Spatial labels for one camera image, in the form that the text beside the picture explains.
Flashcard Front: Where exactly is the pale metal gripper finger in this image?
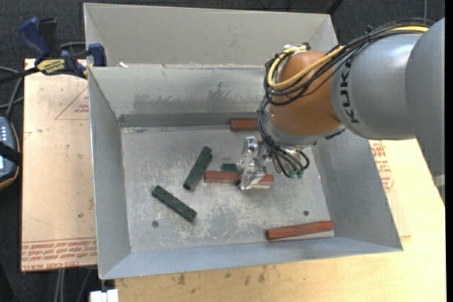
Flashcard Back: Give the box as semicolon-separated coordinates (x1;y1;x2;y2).
239;163;268;191
241;136;258;171

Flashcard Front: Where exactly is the red-brown flat block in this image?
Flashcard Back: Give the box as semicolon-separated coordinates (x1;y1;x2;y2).
229;119;261;132
203;170;275;186
265;220;335;242

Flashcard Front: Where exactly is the grey metal bin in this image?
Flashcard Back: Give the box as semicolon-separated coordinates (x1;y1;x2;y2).
83;2;403;280

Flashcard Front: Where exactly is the brown cardboard board red print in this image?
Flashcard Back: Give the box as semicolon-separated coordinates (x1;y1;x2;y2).
21;58;413;273

